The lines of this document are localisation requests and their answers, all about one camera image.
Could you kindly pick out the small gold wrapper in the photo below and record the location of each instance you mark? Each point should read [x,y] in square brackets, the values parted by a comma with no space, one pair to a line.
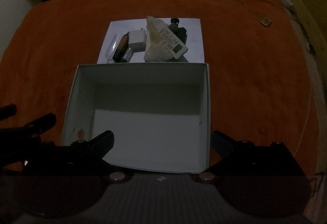
[265,22]

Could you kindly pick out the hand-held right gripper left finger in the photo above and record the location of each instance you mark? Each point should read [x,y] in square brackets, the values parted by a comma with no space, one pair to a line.
[103,142]

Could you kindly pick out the black knobbed gadget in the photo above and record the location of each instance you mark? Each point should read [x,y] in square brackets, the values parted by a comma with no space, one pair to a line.
[180,32]

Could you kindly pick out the white remote control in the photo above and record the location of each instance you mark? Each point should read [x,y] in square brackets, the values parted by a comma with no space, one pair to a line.
[176,45]

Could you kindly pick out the brown glass bottle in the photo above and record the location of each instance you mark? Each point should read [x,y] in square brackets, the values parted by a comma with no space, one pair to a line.
[122,46]

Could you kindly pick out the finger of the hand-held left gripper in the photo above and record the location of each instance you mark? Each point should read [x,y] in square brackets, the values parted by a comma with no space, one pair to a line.
[7,111]
[42,122]

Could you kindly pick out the orange cloth desktop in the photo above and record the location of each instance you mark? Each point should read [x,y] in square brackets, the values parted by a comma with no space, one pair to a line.
[230,35]

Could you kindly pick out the dark green box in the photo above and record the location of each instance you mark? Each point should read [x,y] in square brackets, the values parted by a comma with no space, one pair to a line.
[153,124]

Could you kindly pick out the beige foam block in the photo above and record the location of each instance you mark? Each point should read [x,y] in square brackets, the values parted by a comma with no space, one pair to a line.
[154,46]

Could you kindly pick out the white charger adapter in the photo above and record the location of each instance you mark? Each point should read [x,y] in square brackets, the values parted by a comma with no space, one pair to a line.
[138,40]

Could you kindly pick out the clear plastic tube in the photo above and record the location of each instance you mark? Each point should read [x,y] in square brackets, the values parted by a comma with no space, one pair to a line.
[112,46]

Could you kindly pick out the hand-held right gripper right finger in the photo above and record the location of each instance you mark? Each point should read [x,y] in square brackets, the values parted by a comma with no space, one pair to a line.
[221,142]

